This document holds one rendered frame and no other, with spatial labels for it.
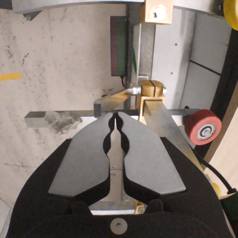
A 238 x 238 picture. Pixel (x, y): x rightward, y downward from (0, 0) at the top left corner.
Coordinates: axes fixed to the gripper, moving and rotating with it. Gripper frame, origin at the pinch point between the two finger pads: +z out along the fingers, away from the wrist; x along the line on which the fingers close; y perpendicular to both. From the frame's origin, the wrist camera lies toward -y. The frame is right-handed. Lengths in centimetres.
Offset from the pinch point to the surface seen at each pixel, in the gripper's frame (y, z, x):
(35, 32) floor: -13, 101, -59
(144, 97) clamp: 4.9, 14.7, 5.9
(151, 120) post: 6.3, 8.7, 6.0
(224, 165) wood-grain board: 25.9, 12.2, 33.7
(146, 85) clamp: 2.7, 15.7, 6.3
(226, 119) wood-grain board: 9.3, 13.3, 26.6
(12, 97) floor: 40, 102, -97
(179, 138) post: 5.7, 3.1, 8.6
